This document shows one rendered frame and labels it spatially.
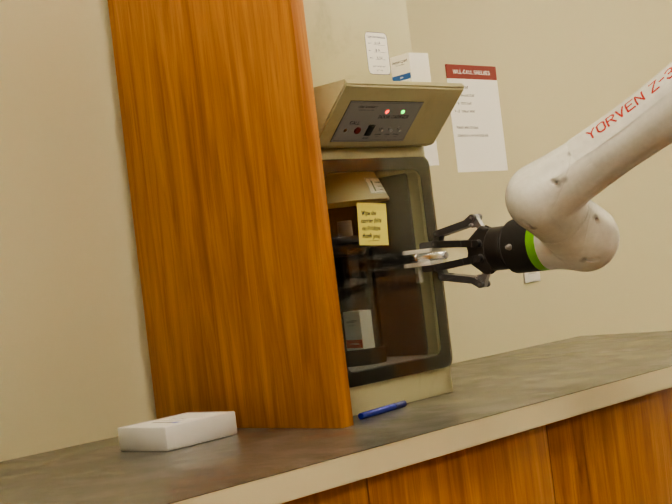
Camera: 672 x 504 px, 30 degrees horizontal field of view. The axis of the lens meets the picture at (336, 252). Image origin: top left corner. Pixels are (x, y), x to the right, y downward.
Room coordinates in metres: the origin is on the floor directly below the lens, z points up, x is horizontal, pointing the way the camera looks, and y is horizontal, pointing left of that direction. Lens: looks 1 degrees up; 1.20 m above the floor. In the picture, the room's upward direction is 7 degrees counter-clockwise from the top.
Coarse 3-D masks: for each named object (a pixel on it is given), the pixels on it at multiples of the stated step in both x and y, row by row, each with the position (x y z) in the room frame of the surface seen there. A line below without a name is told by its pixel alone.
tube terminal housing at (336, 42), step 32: (320, 0) 2.22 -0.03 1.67; (352, 0) 2.28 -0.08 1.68; (384, 0) 2.34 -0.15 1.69; (320, 32) 2.21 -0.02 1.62; (352, 32) 2.27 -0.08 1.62; (384, 32) 2.33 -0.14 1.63; (320, 64) 2.21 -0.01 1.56; (352, 64) 2.26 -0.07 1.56; (384, 384) 2.25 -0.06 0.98; (416, 384) 2.31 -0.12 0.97; (448, 384) 2.38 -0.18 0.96
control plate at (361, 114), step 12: (348, 108) 2.13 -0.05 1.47; (360, 108) 2.15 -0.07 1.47; (372, 108) 2.17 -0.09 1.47; (384, 108) 2.19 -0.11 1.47; (396, 108) 2.21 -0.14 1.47; (408, 108) 2.24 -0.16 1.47; (420, 108) 2.26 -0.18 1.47; (348, 120) 2.15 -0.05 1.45; (360, 120) 2.17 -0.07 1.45; (372, 120) 2.19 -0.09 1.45; (384, 120) 2.21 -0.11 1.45; (396, 120) 2.24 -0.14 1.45; (408, 120) 2.26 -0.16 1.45; (336, 132) 2.15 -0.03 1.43; (348, 132) 2.17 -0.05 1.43; (360, 132) 2.19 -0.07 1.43; (372, 132) 2.22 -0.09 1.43; (384, 132) 2.24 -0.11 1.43; (396, 132) 2.26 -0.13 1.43
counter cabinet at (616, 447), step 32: (576, 416) 2.20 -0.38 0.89; (608, 416) 2.27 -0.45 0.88; (640, 416) 2.35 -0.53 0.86; (480, 448) 2.00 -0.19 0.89; (512, 448) 2.06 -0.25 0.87; (544, 448) 2.12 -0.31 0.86; (576, 448) 2.19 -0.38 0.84; (608, 448) 2.26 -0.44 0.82; (640, 448) 2.34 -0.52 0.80; (384, 480) 1.84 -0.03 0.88; (416, 480) 1.89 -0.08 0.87; (448, 480) 1.94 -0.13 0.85; (480, 480) 2.00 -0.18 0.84; (512, 480) 2.05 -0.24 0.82; (544, 480) 2.12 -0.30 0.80; (576, 480) 2.18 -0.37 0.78; (608, 480) 2.25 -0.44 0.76; (640, 480) 2.33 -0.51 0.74
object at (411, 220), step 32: (352, 160) 2.22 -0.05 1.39; (384, 160) 2.28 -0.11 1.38; (416, 160) 2.35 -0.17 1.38; (352, 192) 2.22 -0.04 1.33; (384, 192) 2.28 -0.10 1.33; (416, 192) 2.34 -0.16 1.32; (352, 224) 2.21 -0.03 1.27; (416, 224) 2.33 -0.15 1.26; (352, 256) 2.20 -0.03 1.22; (384, 256) 2.26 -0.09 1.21; (352, 288) 2.20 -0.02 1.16; (384, 288) 2.25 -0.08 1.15; (416, 288) 2.31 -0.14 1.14; (352, 320) 2.19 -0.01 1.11; (384, 320) 2.25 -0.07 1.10; (416, 320) 2.31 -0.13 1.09; (352, 352) 2.18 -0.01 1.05; (384, 352) 2.24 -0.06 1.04; (416, 352) 2.30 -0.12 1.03; (448, 352) 2.36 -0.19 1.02; (352, 384) 2.18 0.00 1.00
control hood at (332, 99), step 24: (336, 96) 2.09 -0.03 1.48; (360, 96) 2.13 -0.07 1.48; (384, 96) 2.17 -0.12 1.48; (408, 96) 2.21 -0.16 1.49; (432, 96) 2.26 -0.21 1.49; (456, 96) 2.31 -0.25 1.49; (336, 120) 2.13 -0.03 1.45; (432, 120) 2.31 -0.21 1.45; (336, 144) 2.18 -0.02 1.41; (360, 144) 2.22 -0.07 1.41; (384, 144) 2.27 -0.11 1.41; (408, 144) 2.32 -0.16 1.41
